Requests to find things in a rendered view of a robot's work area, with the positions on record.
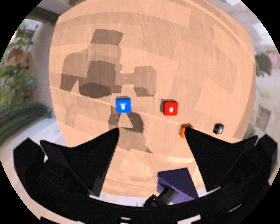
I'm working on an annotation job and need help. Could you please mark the orange digit block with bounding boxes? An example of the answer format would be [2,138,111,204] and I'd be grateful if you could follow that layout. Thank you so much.
[180,124,193,139]

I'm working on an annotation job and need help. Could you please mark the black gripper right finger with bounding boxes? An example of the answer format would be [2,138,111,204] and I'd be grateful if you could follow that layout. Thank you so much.
[184,127,258,192]

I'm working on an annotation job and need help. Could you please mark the red block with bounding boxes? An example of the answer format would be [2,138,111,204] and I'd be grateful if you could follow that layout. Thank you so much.
[163,101,179,115]

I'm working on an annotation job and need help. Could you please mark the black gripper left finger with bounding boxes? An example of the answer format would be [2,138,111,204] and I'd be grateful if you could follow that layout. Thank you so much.
[39,127,120,197]

